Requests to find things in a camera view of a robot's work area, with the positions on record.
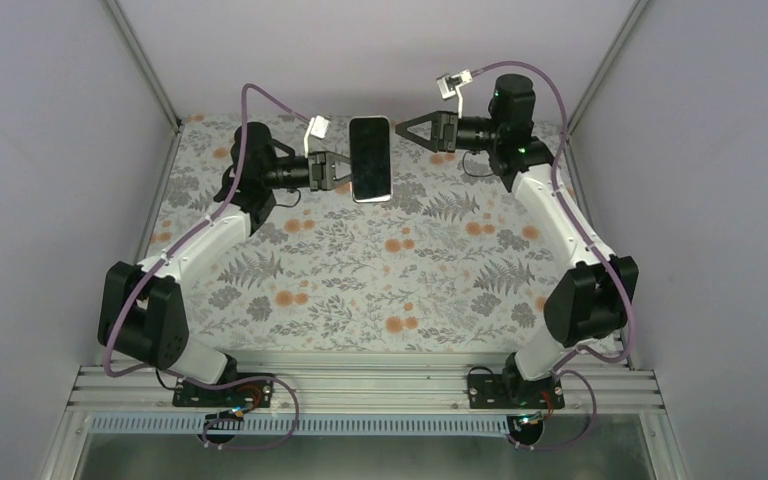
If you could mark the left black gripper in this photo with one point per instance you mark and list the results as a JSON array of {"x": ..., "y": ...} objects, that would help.
[{"x": 327, "y": 180}]

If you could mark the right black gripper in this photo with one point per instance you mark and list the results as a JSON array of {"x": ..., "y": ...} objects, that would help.
[{"x": 435, "y": 143}]

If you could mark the black phone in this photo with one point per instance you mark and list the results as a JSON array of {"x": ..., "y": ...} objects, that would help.
[{"x": 370, "y": 159}]

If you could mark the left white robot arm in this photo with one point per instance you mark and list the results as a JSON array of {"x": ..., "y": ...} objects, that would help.
[{"x": 143, "y": 312}]

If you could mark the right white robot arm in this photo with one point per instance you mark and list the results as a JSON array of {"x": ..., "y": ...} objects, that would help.
[{"x": 590, "y": 300}]

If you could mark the floral table mat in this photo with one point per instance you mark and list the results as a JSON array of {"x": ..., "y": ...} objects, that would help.
[{"x": 452, "y": 263}]

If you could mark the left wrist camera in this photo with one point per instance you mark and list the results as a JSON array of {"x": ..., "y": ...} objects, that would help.
[{"x": 317, "y": 128}]

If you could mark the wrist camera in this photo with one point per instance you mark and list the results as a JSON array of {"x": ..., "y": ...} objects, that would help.
[
  {"x": 450, "y": 87},
  {"x": 317, "y": 128}
]

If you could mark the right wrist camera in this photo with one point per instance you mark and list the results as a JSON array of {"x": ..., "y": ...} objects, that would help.
[{"x": 450, "y": 87}]

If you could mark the aluminium mounting rail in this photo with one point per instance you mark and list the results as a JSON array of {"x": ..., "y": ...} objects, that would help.
[{"x": 380, "y": 383}]

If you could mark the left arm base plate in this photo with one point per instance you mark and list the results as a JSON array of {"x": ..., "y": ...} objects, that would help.
[{"x": 254, "y": 393}]

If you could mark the grey slotted cable duct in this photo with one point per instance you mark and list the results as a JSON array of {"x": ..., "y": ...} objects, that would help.
[{"x": 308, "y": 424}]

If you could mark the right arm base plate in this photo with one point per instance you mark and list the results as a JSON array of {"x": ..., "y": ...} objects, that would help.
[{"x": 508, "y": 390}]

